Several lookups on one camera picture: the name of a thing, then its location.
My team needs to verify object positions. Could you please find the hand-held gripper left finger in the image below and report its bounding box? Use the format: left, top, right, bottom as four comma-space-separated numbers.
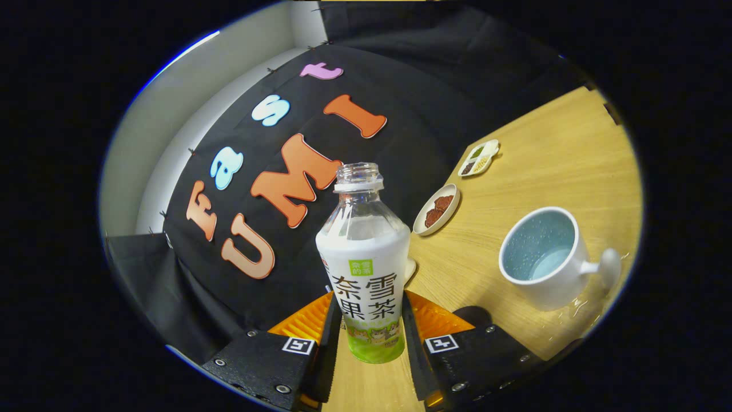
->
203, 291, 345, 411

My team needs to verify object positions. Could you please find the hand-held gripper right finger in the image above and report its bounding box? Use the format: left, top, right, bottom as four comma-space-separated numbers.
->
401, 291, 544, 410

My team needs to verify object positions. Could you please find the dark round coaster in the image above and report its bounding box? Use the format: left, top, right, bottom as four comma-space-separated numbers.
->
452, 306, 494, 331

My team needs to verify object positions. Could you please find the white-label juice bottle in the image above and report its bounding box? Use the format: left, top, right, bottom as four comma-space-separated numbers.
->
315, 162, 411, 365

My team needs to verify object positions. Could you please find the white cup with handle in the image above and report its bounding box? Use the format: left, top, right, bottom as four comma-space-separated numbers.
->
498, 206, 622, 312

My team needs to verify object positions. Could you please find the round plate with brown snacks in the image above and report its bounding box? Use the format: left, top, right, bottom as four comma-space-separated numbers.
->
412, 183, 461, 237

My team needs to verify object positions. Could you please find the white divided condiment dish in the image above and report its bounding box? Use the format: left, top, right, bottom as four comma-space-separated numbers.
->
457, 139, 501, 178

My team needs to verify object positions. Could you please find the wooden table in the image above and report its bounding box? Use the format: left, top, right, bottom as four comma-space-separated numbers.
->
320, 86, 644, 412

